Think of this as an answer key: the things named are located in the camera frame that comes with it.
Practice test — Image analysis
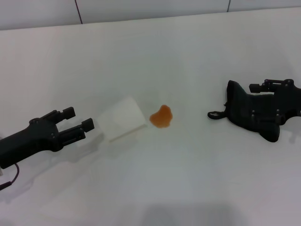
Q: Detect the brown water stain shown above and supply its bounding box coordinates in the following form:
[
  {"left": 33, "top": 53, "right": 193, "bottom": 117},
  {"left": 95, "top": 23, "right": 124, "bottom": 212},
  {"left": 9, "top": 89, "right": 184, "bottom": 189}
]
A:
[{"left": 149, "top": 105, "right": 174, "bottom": 129}]

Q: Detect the white paper cup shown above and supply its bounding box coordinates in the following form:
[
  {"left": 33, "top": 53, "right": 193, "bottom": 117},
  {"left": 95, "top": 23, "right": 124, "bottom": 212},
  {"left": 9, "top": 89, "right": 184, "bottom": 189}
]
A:
[{"left": 97, "top": 95, "right": 149, "bottom": 143}]

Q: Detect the left arm dark cable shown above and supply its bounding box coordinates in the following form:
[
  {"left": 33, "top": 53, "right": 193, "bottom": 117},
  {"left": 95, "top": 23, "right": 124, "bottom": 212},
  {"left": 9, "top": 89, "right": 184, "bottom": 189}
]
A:
[{"left": 0, "top": 163, "right": 21, "bottom": 191}]

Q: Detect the dark blue rag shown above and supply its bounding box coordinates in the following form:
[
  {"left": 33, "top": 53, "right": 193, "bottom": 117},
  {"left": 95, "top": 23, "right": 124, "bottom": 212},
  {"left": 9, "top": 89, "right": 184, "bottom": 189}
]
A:
[{"left": 207, "top": 80, "right": 283, "bottom": 143}]

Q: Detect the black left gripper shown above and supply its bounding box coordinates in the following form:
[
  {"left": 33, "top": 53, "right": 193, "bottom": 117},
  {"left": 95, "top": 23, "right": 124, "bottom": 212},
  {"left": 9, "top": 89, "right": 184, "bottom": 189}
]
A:
[{"left": 0, "top": 106, "right": 95, "bottom": 170}]

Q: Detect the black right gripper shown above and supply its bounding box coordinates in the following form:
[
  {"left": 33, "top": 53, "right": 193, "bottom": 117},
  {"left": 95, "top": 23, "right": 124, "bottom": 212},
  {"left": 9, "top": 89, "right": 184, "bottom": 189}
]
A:
[{"left": 249, "top": 79, "right": 301, "bottom": 124}]

